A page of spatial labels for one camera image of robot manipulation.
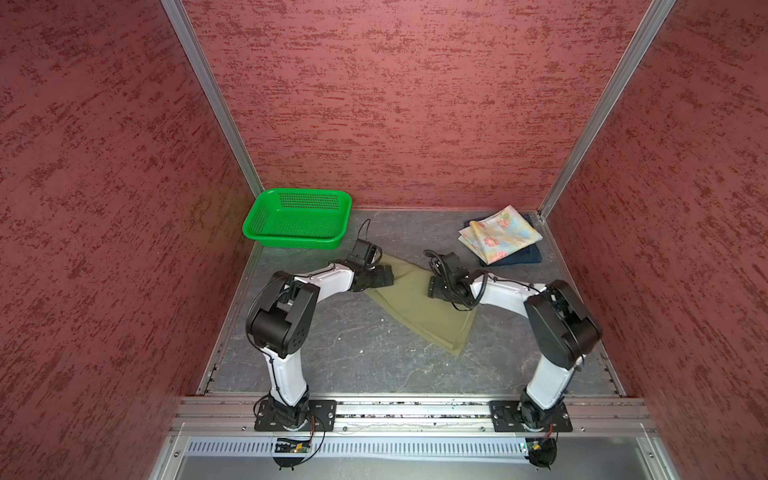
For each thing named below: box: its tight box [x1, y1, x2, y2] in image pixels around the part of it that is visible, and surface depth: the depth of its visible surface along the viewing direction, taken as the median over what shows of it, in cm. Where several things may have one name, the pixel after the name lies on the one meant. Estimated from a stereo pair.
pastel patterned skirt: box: [458, 205, 543, 265], surface depth 108 cm
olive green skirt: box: [364, 254, 478, 355], surface depth 92 cm
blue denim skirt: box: [464, 212, 542, 267], surface depth 105 cm
